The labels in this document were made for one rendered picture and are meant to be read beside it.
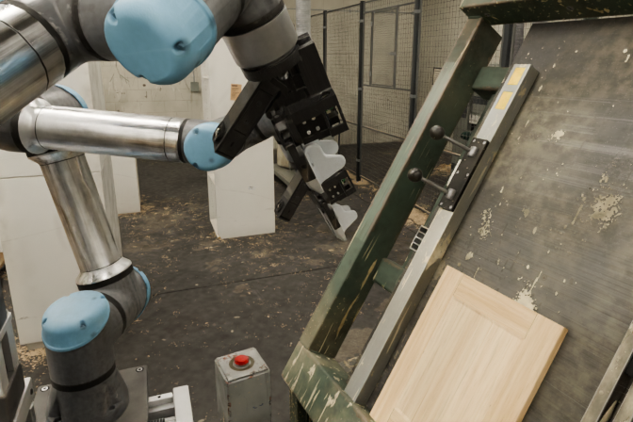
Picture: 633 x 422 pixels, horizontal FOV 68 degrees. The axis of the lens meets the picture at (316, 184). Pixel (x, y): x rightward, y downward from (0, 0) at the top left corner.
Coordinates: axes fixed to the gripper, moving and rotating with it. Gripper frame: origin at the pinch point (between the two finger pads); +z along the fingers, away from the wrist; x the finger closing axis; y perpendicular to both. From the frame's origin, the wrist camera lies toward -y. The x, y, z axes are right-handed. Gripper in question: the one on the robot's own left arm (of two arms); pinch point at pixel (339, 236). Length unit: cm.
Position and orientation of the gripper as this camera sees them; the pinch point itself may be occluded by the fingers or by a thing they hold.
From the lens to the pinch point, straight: 100.8
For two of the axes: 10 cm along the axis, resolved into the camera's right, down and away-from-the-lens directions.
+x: -3.2, -2.5, 9.2
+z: 4.4, 8.1, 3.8
